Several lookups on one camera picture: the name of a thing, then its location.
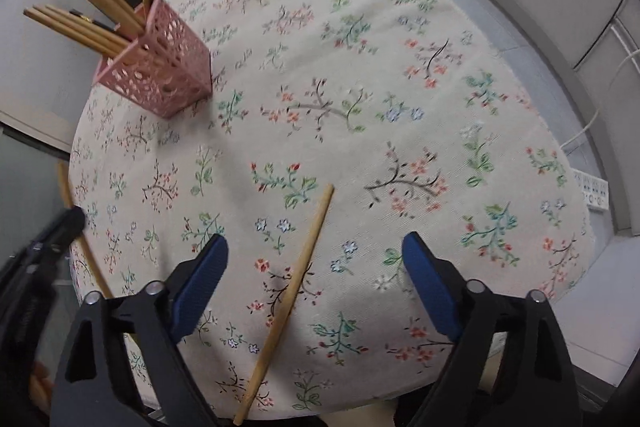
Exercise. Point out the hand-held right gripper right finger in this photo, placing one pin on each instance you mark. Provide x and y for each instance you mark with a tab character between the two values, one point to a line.
430	287

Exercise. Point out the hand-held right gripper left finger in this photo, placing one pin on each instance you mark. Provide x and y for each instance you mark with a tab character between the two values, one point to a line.
200	287

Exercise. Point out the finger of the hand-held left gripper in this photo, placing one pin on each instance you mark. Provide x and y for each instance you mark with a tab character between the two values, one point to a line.
60	229

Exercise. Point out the pink perforated chopstick holder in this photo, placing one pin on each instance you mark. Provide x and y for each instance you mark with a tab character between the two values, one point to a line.
160	72

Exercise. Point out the white power strip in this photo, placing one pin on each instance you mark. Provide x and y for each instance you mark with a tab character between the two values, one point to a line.
592	192

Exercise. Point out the floral tablecloth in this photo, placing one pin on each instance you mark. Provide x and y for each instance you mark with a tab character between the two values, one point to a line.
350	57

